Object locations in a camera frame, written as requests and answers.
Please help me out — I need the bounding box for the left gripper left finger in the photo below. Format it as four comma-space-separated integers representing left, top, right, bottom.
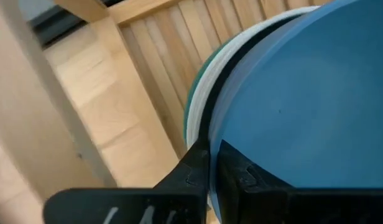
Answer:
43, 139, 210, 224

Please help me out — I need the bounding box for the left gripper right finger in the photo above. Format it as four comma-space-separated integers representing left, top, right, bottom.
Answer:
215, 139, 383, 224

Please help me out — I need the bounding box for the green bowl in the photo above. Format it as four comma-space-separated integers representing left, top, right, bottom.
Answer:
182, 37, 236, 144

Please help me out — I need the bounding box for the light blue bowl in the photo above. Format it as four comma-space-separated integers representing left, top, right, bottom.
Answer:
208, 0, 383, 224

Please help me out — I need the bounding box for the white bowl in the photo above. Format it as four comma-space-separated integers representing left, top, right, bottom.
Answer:
185, 5, 320, 150

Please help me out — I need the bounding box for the wooden slatted shelf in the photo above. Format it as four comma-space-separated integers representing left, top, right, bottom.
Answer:
0, 0, 335, 224

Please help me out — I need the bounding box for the black aluminium frame crossbar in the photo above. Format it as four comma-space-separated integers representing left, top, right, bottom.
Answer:
28, 0, 124, 49

